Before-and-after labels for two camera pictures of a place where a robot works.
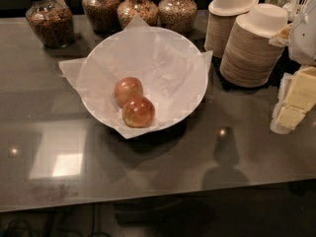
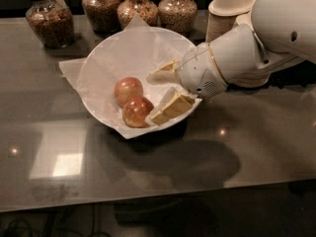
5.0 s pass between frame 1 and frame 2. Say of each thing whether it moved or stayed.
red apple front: stayed
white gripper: moved
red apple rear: stayed
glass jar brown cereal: stayed
